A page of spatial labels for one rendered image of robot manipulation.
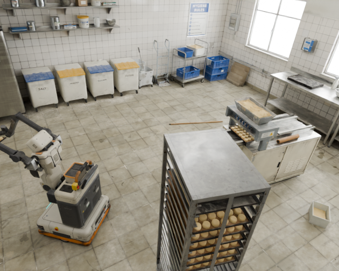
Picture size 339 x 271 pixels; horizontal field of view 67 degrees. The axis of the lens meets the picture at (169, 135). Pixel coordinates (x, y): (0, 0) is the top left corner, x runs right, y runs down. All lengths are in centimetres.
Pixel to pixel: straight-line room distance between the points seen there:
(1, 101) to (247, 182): 499
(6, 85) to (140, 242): 380
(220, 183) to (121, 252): 208
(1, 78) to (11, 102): 50
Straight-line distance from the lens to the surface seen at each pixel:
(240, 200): 169
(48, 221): 345
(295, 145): 414
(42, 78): 597
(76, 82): 611
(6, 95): 576
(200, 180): 153
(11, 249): 373
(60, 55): 656
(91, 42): 664
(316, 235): 412
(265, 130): 345
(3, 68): 558
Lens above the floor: 286
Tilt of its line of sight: 34 degrees down
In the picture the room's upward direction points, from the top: 4 degrees clockwise
